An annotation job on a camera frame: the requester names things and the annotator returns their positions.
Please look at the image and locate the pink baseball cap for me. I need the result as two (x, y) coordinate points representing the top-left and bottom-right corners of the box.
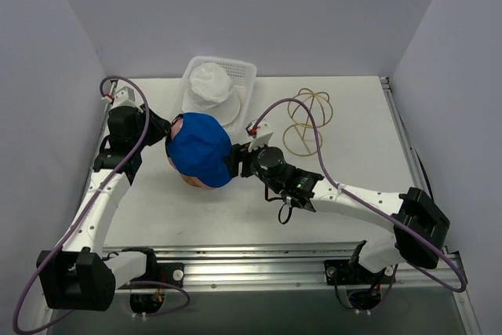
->
(166, 115), (212, 190)

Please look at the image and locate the blue baseball cap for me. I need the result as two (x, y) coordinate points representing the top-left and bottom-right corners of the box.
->
(166, 112), (232, 188)

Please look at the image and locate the white bucket hat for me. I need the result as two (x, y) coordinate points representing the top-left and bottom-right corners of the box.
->
(181, 62), (241, 126)

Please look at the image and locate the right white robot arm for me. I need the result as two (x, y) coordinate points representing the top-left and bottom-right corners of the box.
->
(224, 144), (450, 282)

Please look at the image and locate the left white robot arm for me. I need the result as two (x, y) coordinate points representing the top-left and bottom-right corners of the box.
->
(36, 105), (171, 311)

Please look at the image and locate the wooden hat stand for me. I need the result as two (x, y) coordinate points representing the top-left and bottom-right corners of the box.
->
(180, 174), (200, 188)

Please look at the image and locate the white plastic basket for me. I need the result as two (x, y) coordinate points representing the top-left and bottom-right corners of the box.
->
(171, 56), (256, 136)

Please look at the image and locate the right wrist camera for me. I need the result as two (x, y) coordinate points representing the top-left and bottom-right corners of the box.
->
(246, 118), (274, 152)

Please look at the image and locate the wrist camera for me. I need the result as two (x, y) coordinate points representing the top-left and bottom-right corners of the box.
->
(102, 86), (137, 109)
(246, 118), (274, 152)

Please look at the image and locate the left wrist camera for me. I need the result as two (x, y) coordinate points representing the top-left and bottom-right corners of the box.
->
(102, 86), (137, 109)

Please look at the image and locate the gold wire hat stand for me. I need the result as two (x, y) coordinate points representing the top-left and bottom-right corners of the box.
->
(282, 87), (334, 158)

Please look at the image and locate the aluminium mounting rail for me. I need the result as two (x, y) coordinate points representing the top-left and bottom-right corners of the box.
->
(101, 246), (467, 295)

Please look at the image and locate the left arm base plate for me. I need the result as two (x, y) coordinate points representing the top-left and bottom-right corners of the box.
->
(153, 261), (185, 288)

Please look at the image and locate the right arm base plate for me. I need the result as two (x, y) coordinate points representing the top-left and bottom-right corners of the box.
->
(323, 259), (391, 286)

